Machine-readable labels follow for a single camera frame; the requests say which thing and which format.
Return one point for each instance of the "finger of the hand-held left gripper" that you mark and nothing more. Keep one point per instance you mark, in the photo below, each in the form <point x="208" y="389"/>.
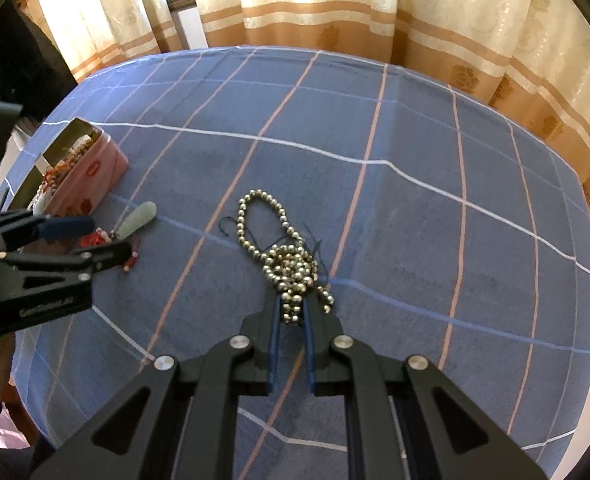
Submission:
<point x="110" y="252"/>
<point x="67" y="227"/>

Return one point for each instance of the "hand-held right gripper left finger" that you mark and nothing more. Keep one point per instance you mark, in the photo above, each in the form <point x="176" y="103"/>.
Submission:
<point x="273" y="345"/>

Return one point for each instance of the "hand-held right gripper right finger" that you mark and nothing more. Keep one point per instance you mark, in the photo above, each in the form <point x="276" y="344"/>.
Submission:
<point x="309" y="350"/>

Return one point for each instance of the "pink tin box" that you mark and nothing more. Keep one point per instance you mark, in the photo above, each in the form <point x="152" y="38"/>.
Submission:
<point x="95" y="170"/>

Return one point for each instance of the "blue checked tablecloth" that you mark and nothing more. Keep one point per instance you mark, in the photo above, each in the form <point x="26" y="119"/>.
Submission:
<point x="400" y="210"/>

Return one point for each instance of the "person's dark clothing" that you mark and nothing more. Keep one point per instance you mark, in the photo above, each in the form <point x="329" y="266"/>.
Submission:
<point x="20" y="60"/>

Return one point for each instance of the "beige striped curtain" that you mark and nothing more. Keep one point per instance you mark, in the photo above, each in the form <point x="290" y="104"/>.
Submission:
<point x="400" y="10"/>
<point x="100" y="10"/>

